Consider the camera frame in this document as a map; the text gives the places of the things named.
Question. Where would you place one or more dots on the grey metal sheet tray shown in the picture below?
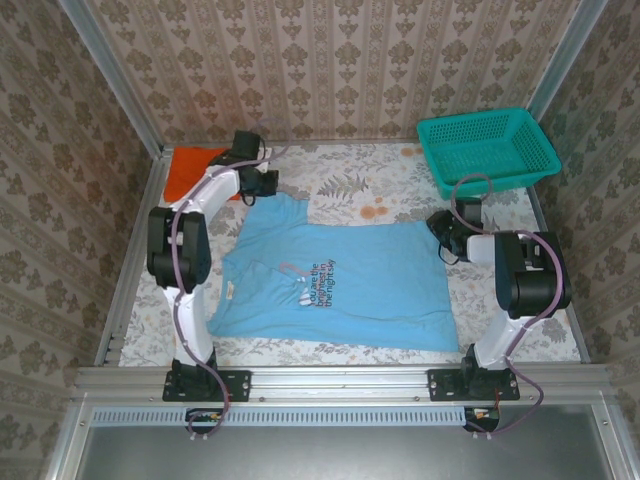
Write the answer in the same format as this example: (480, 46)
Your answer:
(340, 455)

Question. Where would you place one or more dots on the folded orange t-shirt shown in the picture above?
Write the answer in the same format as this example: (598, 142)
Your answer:
(185, 170)

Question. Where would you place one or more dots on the teal plastic mesh basket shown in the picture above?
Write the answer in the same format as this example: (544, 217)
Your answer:
(480, 150)

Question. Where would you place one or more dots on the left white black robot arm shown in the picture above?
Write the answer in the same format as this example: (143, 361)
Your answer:
(195, 330)

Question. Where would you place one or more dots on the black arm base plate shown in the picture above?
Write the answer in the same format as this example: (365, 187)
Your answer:
(237, 385)
(442, 386)

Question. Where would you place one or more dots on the aluminium corner post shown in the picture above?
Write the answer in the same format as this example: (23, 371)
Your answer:
(556, 75)
(116, 75)

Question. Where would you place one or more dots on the aluminium mounting rail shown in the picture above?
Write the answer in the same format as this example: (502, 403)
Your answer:
(340, 382)

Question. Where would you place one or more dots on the thin aluminium table end rail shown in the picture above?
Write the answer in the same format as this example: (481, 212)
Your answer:
(350, 142)

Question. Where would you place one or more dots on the light blue printed t-shirt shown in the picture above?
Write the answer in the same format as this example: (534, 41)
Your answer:
(360, 280)

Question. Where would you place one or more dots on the floral table cover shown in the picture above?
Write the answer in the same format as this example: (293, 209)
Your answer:
(380, 175)

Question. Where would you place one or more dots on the aluminium table side rail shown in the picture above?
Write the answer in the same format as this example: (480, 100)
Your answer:
(542, 210)
(131, 280)

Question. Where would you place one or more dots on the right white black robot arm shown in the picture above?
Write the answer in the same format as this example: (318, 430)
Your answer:
(500, 340)

